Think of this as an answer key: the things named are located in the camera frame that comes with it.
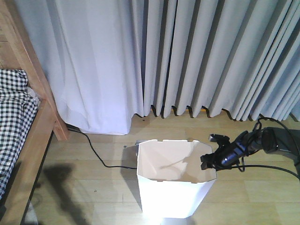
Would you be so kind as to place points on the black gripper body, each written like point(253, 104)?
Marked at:
point(212, 160)

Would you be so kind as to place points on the light grey curtain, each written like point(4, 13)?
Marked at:
point(107, 60)

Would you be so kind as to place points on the white floor power socket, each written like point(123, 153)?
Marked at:
point(134, 149)

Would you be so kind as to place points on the black white checkered bedding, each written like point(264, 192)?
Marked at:
point(18, 109)

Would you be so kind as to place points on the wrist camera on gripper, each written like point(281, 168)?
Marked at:
point(221, 140)

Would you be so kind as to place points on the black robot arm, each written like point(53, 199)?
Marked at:
point(272, 140)

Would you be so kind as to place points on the white plastic trash bin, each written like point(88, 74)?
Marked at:
point(170, 179)

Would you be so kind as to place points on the wooden bed frame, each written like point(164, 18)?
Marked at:
point(16, 52)

